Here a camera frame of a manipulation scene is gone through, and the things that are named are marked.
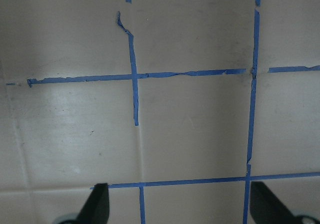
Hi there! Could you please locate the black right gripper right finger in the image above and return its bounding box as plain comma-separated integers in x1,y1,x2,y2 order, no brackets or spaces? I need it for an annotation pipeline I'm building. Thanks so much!
250,181,296,224

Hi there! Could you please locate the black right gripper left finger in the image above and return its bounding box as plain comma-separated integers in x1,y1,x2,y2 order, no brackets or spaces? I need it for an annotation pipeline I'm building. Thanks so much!
76,183,110,224

